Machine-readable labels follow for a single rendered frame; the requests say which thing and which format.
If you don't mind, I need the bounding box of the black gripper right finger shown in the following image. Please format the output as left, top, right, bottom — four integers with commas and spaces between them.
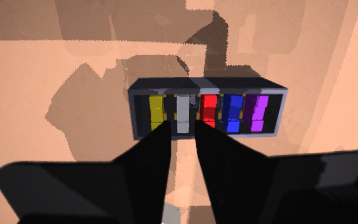
194, 120, 358, 224

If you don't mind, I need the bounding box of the yellow fuse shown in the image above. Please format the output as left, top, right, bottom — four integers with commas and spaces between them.
149, 95, 164, 131

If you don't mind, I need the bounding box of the red fuse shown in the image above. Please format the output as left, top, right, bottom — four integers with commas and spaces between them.
199, 94, 217, 127

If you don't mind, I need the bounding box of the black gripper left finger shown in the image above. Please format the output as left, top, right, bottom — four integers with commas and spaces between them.
0, 121, 171, 224

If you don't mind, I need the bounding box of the white shallow rectangular tray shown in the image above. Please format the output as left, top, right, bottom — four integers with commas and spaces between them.
162, 203, 181, 224

